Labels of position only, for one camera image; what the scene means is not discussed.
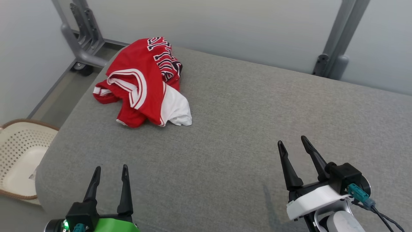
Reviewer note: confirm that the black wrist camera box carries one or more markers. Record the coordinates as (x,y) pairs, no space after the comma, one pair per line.
(344,177)
(82,212)

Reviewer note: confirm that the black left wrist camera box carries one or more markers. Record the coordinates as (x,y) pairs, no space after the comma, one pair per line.
(82,212)

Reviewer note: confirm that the grey slotted metal post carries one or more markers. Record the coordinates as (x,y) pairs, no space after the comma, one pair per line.
(341,32)

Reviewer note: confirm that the red basketball jersey black lettering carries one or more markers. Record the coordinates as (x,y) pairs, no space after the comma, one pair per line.
(135,58)

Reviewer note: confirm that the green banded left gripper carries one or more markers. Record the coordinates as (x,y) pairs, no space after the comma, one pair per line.
(116,225)

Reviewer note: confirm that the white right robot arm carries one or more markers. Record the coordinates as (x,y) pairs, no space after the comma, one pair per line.
(344,224)

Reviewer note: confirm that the cream perforated laundry basket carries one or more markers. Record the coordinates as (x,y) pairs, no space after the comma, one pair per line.
(22,161)

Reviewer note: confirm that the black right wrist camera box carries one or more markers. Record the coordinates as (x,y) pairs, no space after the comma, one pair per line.
(344,177)

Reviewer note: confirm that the black caster wheel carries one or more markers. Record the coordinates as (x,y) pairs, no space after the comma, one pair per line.
(84,69)

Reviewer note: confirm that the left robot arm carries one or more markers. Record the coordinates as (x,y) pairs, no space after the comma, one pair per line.
(54,227)

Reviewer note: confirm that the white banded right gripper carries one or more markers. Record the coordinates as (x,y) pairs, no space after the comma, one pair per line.
(312,201)

